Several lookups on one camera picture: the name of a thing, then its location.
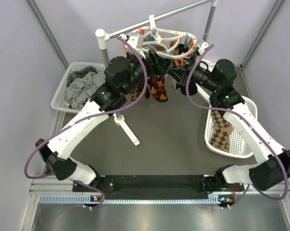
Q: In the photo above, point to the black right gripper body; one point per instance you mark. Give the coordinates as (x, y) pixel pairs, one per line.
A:
(188, 66)

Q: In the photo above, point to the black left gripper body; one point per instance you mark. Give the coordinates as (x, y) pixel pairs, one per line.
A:
(153, 70)

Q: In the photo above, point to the white oval peg hanger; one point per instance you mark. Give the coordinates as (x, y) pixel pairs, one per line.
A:
(169, 44)

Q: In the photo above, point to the tan brown argyle sock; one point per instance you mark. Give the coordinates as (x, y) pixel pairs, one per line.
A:
(222, 131)

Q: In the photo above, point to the red black argyle sock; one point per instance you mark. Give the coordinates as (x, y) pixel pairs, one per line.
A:
(157, 89)
(147, 91)

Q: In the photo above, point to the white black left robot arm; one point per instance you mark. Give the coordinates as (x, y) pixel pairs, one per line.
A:
(123, 82)

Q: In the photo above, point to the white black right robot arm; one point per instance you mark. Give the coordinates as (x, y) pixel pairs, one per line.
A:
(273, 160)

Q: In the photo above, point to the grey clothes pile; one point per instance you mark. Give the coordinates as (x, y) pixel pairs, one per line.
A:
(81, 85)

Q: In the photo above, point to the white laundry basket right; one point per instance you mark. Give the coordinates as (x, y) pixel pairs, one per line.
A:
(238, 147)

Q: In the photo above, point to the white laundry basket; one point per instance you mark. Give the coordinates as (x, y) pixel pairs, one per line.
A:
(238, 147)
(58, 101)

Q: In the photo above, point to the white laundry basket left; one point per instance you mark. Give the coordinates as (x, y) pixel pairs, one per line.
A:
(58, 101)

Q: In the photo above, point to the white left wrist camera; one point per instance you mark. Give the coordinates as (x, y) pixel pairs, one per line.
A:
(135, 40)

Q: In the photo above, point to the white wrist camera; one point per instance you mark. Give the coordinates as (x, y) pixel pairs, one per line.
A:
(135, 40)
(201, 47)

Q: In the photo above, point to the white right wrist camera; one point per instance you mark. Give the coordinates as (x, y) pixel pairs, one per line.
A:
(201, 47)

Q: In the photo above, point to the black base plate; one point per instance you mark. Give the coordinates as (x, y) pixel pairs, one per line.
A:
(156, 187)

